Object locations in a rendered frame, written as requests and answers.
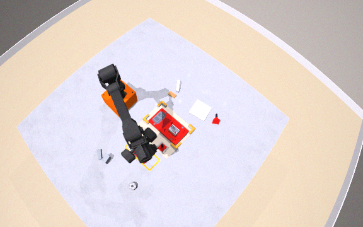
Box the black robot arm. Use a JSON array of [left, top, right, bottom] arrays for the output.
[[97, 64, 158, 163]]

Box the white flat square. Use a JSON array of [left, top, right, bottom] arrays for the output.
[[189, 99, 212, 121]]

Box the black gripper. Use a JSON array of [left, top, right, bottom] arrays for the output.
[[121, 127, 158, 163]]

